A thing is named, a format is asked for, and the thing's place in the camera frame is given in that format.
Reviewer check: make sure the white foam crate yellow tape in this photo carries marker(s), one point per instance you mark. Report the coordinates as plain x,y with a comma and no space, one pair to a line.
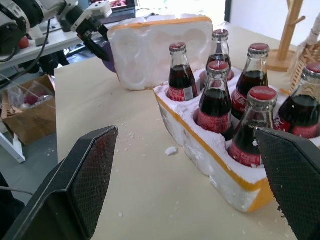
200,150

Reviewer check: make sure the white foam lid yellow tape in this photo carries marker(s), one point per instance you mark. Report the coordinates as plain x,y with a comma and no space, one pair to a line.
155,55

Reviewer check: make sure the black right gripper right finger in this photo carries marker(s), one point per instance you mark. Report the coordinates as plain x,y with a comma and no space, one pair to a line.
292,175

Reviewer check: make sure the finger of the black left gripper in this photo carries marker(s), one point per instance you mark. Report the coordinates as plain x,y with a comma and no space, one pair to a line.
98,51
103,31

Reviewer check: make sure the glass cola bottle red cap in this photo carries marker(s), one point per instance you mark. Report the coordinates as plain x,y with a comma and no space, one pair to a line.
220,53
216,107
300,112
246,140
181,80
253,80

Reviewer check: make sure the brown cardboard box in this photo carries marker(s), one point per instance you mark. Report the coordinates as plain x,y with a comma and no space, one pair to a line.
32,122

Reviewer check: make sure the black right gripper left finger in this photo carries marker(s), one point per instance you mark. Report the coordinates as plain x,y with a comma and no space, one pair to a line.
82,180

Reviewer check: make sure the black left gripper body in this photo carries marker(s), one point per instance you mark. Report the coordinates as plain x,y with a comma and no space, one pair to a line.
87,26

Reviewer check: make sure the white foam crumb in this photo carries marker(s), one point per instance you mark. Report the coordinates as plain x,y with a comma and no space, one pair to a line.
171,151

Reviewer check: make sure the wooden mug tree stand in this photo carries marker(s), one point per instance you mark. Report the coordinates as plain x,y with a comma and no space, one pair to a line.
287,37

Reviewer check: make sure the small red ball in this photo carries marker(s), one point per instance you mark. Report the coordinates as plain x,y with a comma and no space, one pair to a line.
24,43

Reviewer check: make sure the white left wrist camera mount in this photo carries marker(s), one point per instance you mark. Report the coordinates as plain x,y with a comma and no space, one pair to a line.
98,10

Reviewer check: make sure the purple round object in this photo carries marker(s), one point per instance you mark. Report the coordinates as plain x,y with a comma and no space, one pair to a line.
108,65

